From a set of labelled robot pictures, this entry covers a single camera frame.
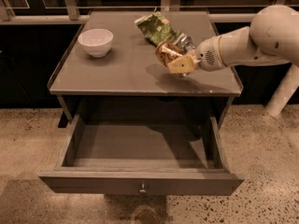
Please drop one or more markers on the white ceramic bowl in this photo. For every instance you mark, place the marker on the white ceramic bowl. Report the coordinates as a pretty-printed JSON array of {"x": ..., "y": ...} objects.
[{"x": 96, "y": 42}]

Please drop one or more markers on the metal railing frame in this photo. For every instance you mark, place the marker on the metal railing frame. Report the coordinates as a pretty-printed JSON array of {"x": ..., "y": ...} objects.
[{"x": 77, "y": 11}]

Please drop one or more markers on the grey cabinet with counter top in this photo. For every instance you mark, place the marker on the grey cabinet with counter top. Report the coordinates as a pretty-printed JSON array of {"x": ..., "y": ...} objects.
[{"x": 130, "y": 68}]

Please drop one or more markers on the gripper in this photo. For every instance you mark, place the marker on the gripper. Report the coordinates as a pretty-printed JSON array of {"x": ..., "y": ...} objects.
[{"x": 207, "y": 54}]

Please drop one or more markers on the metal drawer knob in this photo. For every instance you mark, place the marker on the metal drawer knob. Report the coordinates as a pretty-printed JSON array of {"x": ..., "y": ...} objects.
[{"x": 143, "y": 190}]

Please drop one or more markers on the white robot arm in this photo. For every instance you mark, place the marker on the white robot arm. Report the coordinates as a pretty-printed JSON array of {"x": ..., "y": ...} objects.
[{"x": 272, "y": 38}]

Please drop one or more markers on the green chip bag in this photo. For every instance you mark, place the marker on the green chip bag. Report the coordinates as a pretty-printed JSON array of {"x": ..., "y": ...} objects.
[{"x": 157, "y": 29}]

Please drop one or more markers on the grey open top drawer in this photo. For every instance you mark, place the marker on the grey open top drawer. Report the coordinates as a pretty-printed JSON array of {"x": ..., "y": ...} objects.
[{"x": 176, "y": 157}]

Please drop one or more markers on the clear plastic water bottle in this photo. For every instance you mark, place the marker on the clear plastic water bottle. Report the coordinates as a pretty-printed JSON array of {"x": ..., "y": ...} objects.
[{"x": 185, "y": 43}]

